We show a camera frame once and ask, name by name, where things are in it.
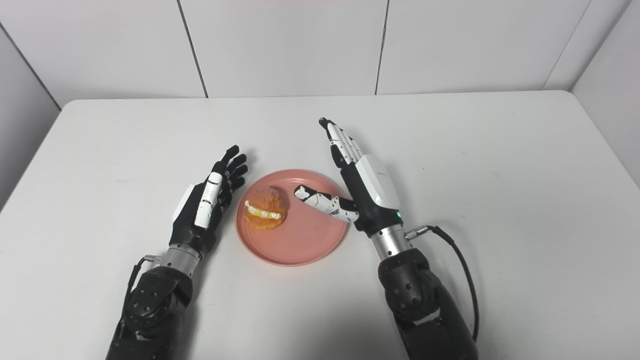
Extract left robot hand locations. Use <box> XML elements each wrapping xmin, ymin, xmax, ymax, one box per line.
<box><xmin>169</xmin><ymin>145</ymin><xmax>249</xmax><ymax>256</ymax></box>

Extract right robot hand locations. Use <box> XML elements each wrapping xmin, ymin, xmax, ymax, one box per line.
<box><xmin>294</xmin><ymin>117</ymin><xmax>404</xmax><ymax>238</ymax></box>

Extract pink plate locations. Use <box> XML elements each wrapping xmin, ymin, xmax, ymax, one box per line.
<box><xmin>235</xmin><ymin>169</ymin><xmax>351</xmax><ymax>267</ymax></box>

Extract cream puff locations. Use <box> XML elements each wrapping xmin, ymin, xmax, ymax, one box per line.
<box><xmin>243</xmin><ymin>186</ymin><xmax>289</xmax><ymax>231</ymax></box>

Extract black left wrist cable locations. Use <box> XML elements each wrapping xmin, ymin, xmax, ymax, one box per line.
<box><xmin>126</xmin><ymin>255</ymin><xmax>163</xmax><ymax>301</ymax></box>

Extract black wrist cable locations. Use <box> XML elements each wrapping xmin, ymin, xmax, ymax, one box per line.
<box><xmin>126</xmin><ymin>255</ymin><xmax>163</xmax><ymax>301</ymax></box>
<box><xmin>405</xmin><ymin>225</ymin><xmax>481</xmax><ymax>342</ymax></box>

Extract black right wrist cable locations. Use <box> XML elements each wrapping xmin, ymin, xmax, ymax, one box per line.
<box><xmin>405</xmin><ymin>225</ymin><xmax>481</xmax><ymax>342</ymax></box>

